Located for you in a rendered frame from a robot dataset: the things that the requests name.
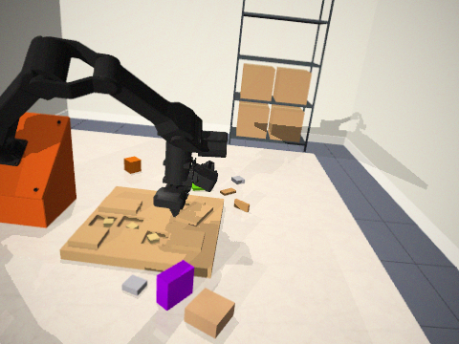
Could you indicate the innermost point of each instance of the lime green cube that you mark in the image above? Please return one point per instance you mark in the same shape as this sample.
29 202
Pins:
195 188

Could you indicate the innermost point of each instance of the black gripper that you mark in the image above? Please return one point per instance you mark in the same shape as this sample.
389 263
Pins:
175 193

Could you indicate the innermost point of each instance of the purple block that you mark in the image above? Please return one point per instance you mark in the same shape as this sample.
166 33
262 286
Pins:
174 284

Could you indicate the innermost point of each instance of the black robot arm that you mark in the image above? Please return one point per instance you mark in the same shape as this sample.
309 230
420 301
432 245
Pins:
44 75

